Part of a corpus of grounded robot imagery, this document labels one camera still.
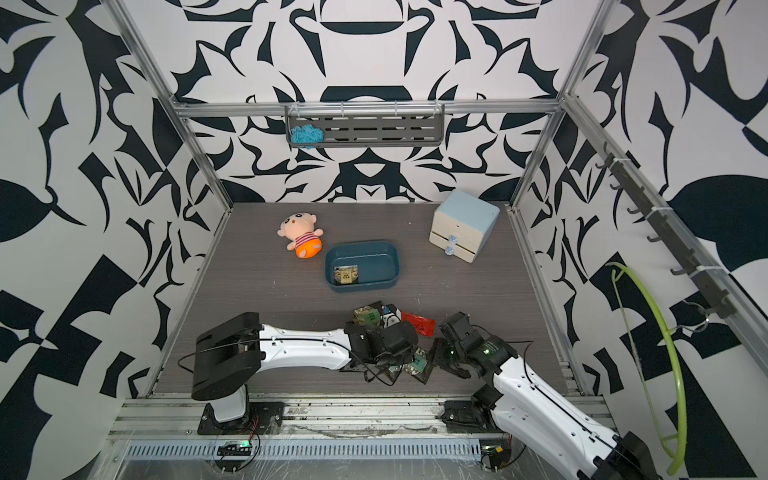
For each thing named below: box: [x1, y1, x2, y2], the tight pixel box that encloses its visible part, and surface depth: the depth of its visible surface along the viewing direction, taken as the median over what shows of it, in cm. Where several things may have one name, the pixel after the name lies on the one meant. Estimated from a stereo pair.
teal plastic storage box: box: [325, 239, 400, 293], surface depth 103 cm
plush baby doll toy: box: [277, 212, 324, 259], surface depth 106 cm
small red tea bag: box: [401, 311, 436, 337], surface depth 91 cm
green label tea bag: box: [352, 306, 381, 327], surface depth 90 cm
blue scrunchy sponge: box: [290, 124, 325, 150], surface depth 93 cm
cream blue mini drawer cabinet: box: [429, 190, 501, 264], surface depth 101 cm
